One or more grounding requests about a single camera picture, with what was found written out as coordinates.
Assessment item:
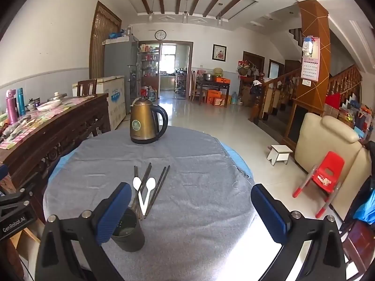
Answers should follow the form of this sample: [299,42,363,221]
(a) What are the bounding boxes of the wooden stair railing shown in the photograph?
[249,64,362,123]

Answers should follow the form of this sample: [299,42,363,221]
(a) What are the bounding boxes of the small white stool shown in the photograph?
[266,145,293,167]

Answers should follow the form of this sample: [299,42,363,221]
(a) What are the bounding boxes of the pile of gift bags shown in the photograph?
[325,94,370,138]

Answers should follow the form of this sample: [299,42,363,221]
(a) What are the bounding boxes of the pink wall calendar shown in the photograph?
[301,37,320,82]

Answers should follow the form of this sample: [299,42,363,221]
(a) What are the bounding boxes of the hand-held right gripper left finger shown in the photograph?
[35,182,132,281]

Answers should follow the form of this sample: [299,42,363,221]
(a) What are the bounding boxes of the dark metal chopstick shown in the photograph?
[143,166,171,218]
[133,166,140,211]
[132,164,150,211]
[140,166,167,220]
[131,163,152,211]

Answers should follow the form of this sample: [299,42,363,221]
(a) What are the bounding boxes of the pink checkered runner cloth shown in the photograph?
[0,95,96,150]

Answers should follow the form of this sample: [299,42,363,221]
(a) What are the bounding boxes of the orange cardboard boxes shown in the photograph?
[205,89,229,107]

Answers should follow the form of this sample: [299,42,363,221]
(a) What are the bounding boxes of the dark wooden chair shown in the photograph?
[77,79,97,97]

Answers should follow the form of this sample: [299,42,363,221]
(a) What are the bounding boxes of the grey refrigerator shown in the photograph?
[102,39,139,115]

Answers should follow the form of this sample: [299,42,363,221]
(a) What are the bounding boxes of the red plastic child chair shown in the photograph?
[292,151,345,218]

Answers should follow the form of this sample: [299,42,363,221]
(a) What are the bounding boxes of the carved wooden sideboard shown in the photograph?
[0,94,112,220]

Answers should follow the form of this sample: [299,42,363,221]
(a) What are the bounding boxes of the grey tablecloth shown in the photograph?
[43,125,274,281]

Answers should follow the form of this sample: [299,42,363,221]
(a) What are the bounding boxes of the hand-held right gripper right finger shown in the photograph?
[250,184,350,281]

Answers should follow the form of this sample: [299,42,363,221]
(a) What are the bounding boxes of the black utensil holder cup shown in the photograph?
[112,207,145,252]

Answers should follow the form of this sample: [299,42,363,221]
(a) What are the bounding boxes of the white chest freezer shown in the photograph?
[72,75,126,131]

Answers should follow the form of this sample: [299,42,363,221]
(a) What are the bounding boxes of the dark wooden side table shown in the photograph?
[196,78,232,106]

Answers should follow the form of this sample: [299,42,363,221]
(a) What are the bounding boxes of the white shallow bowl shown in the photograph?
[37,100,62,112]

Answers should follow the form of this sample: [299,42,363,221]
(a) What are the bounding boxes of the teal thermos bottle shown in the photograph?
[17,88,27,116]

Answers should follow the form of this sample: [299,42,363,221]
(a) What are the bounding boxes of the bronze electric kettle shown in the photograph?
[130,96,169,145]

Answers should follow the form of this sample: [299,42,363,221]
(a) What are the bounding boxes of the wooden pillar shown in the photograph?
[294,0,331,100]

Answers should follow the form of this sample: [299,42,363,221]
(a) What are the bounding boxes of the pink thermos bottle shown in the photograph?
[6,89,19,124]

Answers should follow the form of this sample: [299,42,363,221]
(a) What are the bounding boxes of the blue cloth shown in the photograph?
[353,187,375,226]

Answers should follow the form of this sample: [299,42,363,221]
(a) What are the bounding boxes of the framed wall picture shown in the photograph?
[212,44,227,62]

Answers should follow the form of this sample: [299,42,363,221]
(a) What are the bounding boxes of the white plastic spoon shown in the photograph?
[141,177,156,215]
[133,176,147,215]

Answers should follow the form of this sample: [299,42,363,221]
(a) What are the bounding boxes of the dark wooden armchair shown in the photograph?
[340,140,375,281]

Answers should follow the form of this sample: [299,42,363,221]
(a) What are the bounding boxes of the large water jug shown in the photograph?
[147,86,159,104]

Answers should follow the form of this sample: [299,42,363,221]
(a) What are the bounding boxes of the cream leather armchair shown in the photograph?
[294,113,371,208]

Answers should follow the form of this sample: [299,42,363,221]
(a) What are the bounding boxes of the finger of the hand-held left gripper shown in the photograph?
[0,164,35,211]

